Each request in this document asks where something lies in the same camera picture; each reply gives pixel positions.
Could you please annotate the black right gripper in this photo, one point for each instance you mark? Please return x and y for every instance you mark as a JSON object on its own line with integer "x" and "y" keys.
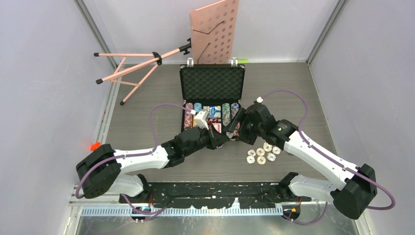
{"x": 242, "y": 116}

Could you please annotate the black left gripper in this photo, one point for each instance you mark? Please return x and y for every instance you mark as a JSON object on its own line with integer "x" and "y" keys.
{"x": 216, "y": 139}

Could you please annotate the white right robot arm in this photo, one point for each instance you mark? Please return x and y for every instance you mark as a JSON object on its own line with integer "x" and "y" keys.
{"x": 348, "y": 186}

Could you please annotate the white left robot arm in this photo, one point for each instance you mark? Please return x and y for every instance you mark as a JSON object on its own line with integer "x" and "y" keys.
{"x": 113, "y": 170}

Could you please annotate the blue Texas Hold'em card deck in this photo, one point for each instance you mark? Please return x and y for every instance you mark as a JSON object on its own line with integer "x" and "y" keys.
{"x": 214, "y": 112}

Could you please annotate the red backed card deck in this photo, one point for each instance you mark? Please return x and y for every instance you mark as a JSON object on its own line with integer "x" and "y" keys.
{"x": 218, "y": 127}

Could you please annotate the green chip stack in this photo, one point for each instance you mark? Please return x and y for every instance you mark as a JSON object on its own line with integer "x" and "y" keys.
{"x": 226, "y": 114}

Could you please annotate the blue orange chip stack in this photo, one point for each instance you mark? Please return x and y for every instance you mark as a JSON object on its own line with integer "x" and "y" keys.
{"x": 234, "y": 110}

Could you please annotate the dark red chip stack left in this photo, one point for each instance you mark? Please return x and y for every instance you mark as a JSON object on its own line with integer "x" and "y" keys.
{"x": 188, "y": 121}

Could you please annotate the light blue chip stack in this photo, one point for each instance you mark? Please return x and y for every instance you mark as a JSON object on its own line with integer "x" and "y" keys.
{"x": 197, "y": 107}

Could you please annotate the black aluminium poker case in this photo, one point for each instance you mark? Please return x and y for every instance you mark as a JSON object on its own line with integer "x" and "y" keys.
{"x": 211, "y": 85}

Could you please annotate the pile of loose poker chips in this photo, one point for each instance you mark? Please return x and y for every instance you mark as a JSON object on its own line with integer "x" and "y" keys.
{"x": 264, "y": 154}

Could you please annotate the purple poker chip stack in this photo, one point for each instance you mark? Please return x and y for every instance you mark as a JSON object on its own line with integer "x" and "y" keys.
{"x": 189, "y": 107}

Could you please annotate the pink perforated music stand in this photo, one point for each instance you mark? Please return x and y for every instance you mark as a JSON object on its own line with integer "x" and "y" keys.
{"x": 211, "y": 39}

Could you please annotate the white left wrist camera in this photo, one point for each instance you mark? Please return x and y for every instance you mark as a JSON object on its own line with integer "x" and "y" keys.
{"x": 201, "y": 118}

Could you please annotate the orange clip on rail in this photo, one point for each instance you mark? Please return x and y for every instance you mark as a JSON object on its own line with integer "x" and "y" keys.
{"x": 95, "y": 146}

